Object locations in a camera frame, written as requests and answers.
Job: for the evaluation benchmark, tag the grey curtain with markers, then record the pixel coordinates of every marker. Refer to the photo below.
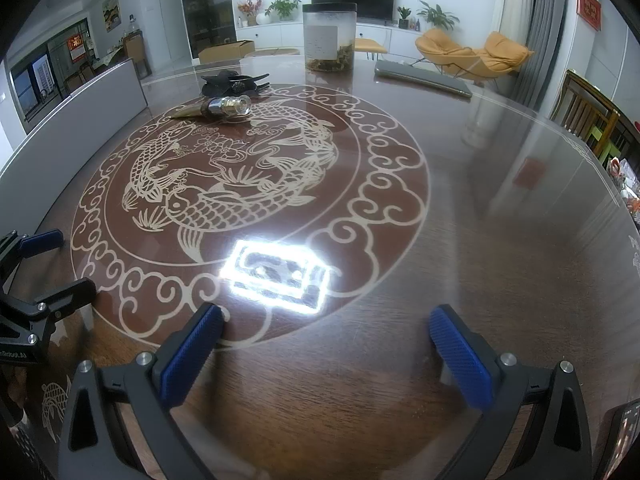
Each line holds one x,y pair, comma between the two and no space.
544,40

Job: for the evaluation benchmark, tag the orange side table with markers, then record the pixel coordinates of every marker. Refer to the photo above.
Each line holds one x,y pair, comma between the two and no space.
369,47

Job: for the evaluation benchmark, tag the black feather hair clip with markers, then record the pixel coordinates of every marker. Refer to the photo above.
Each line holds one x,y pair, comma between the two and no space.
231,83

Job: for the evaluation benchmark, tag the red wall hanging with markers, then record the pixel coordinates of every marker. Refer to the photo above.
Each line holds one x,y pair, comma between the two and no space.
591,12

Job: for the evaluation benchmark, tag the white tv cabinet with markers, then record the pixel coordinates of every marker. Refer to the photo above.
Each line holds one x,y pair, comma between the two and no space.
395,42

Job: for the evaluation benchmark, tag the green potted plant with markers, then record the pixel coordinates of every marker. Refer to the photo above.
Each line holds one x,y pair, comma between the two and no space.
284,10
437,17

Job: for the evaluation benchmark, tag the orange lounge chair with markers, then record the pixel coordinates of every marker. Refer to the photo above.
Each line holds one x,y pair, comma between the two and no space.
500,56

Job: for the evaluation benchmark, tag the dark bookshelf cabinet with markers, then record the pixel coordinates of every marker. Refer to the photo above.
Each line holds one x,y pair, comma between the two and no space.
209,23

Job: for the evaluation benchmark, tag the wooden dining chair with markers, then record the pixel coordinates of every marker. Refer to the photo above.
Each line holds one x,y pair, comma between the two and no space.
584,110

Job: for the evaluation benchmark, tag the small potted plant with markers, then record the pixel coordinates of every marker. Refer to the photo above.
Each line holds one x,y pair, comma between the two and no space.
403,17

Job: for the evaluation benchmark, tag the smartphone with red screen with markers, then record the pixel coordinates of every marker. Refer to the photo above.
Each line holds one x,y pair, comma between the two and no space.
620,460

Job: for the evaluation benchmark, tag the gold tube with cap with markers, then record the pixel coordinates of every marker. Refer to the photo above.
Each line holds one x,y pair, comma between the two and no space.
225,107

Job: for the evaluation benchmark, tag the white standing air conditioner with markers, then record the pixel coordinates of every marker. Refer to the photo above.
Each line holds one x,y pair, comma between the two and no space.
512,19

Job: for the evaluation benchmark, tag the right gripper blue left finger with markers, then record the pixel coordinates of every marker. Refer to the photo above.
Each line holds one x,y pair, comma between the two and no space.
95,443

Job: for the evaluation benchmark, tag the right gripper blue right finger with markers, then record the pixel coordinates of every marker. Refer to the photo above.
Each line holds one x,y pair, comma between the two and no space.
555,443

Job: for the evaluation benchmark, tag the grey laptop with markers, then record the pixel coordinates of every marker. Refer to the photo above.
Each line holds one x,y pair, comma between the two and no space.
426,78

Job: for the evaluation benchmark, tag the large white cardboard box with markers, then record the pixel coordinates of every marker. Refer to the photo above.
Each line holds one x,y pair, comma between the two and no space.
57,148

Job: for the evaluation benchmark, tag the red flower vase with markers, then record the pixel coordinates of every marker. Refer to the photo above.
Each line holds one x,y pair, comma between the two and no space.
250,9

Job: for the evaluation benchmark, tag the clutter of small items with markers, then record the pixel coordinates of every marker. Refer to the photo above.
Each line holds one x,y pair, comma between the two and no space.
627,183

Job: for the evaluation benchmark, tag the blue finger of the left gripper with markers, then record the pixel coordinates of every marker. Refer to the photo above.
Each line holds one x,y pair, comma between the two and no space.
62,302
16,247

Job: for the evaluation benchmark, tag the green potted plant left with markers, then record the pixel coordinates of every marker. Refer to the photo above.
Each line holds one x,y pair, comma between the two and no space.
284,10

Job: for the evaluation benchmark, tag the green potted plant right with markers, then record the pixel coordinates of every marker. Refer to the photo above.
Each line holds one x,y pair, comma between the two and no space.
437,17

